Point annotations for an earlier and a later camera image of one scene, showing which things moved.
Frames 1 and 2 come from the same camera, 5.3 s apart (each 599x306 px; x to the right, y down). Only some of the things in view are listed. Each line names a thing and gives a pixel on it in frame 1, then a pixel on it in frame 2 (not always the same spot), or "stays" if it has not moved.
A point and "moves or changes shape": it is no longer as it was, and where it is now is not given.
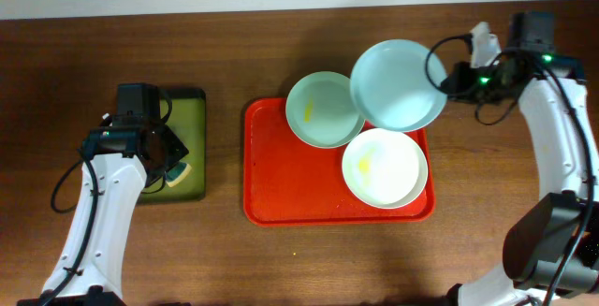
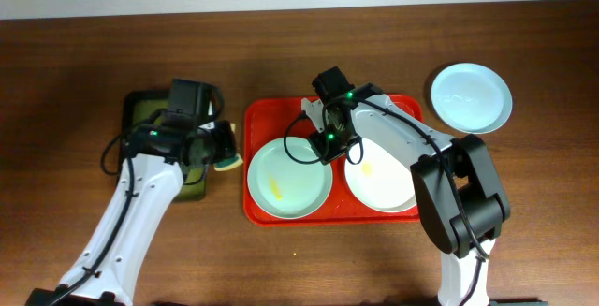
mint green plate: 320,110 moves or changes shape
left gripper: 173,152 to 224,143
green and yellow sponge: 176,173 moves or changes shape
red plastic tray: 289,182 stays
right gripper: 457,80 to 319,138
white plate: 385,168 stays
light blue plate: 396,85 to 471,98
